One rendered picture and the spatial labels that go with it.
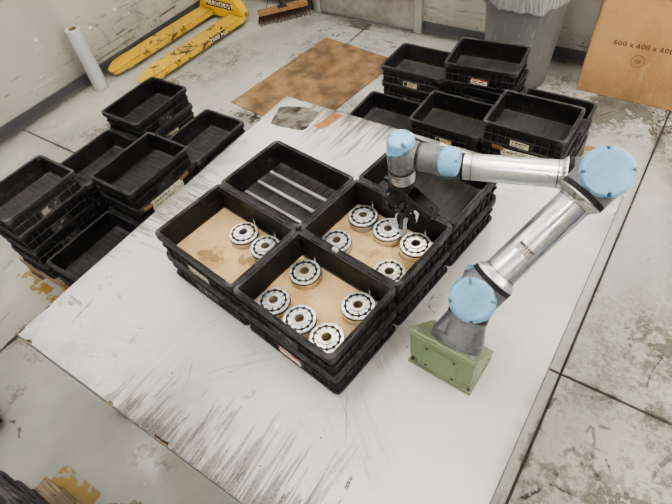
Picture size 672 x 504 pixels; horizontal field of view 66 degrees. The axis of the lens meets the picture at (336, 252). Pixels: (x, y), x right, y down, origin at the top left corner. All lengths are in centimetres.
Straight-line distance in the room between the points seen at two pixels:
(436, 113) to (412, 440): 201
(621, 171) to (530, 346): 65
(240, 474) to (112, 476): 105
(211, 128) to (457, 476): 238
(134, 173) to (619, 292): 248
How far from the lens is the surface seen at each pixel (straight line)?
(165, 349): 184
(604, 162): 131
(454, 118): 305
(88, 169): 327
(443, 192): 193
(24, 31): 463
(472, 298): 131
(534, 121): 288
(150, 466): 249
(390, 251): 173
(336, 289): 165
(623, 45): 399
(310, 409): 161
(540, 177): 146
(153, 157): 296
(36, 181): 316
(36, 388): 294
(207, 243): 189
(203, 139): 316
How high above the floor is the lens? 215
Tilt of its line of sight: 49 degrees down
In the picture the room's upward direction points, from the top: 9 degrees counter-clockwise
